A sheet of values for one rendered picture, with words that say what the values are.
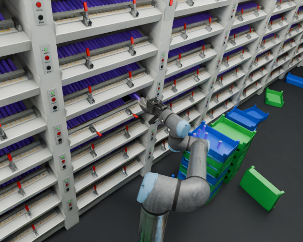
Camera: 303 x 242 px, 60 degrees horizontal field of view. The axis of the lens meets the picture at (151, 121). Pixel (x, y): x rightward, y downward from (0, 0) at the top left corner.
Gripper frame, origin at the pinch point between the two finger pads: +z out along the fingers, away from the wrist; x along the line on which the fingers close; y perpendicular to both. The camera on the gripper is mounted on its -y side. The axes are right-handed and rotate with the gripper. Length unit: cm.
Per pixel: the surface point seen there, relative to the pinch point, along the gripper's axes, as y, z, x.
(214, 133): -30, -31, -49
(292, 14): 24, 8, -220
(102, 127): -7.7, 0.6, 27.8
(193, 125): -62, 5, -79
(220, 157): -28, -49, -31
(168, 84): -2.9, 7.3, -33.3
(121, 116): -7.4, 1.5, 13.2
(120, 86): 12.9, 3.7, 13.1
